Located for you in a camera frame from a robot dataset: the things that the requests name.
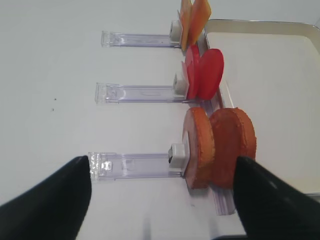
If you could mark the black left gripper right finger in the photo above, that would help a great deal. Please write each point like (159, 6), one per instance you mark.
(271, 209)

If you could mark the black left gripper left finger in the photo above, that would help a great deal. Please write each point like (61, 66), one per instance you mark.
(54, 209)

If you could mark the round bread slice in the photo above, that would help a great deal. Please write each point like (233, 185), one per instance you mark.
(234, 136)
(197, 127)

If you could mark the clear acrylic bread pusher rack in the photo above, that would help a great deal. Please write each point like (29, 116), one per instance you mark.
(113, 166)

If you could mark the clear acrylic tomato pusher rack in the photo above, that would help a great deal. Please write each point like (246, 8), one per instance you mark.
(176, 93)

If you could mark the front red tomato slice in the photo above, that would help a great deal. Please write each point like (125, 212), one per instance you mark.
(211, 69)

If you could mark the red tomato slice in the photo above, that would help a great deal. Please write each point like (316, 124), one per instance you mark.
(191, 63)
(211, 69)

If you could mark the rear red tomato slice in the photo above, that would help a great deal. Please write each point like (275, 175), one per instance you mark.
(191, 63)

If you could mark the clear acrylic cheese pusher rack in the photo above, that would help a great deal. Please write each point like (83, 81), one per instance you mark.
(117, 39)

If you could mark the front orange cheese slice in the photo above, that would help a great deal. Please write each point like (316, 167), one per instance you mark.
(201, 12)

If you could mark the orange cheese slice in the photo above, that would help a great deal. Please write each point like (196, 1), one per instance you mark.
(184, 15)
(201, 12)

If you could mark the rear orange cheese slice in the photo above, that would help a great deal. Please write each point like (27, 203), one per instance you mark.
(184, 15)

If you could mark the white rectangular tray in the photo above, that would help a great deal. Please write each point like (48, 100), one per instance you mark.
(272, 72)

